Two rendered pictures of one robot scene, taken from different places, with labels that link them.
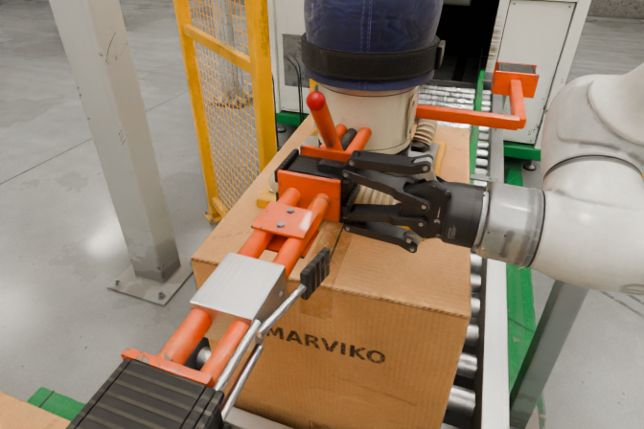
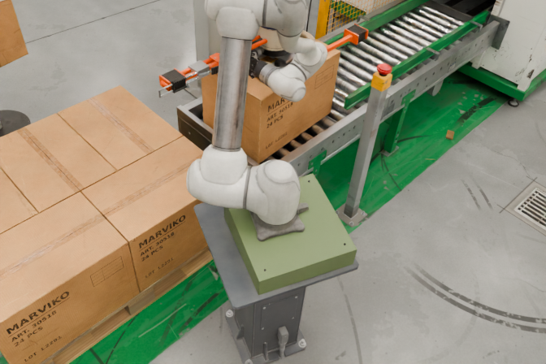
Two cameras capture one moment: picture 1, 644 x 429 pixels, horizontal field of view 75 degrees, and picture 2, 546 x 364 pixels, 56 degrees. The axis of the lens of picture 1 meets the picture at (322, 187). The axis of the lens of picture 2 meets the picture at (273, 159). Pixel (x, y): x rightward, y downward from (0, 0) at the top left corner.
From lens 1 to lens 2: 1.91 m
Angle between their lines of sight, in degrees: 21
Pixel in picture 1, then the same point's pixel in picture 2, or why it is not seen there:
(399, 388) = (248, 124)
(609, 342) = (441, 210)
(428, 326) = (253, 101)
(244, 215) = not seen: hidden behind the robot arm
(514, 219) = (265, 72)
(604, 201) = (283, 74)
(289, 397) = not seen: hidden behind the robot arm
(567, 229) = (272, 77)
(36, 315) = (145, 88)
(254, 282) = (201, 67)
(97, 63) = not seen: outside the picture
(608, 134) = (296, 58)
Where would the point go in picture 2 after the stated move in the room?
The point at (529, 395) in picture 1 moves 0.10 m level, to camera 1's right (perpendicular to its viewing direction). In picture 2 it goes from (352, 196) to (368, 201)
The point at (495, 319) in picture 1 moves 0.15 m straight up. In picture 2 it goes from (321, 136) to (324, 114)
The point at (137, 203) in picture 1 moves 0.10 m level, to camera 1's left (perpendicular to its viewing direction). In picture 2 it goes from (206, 43) to (194, 39)
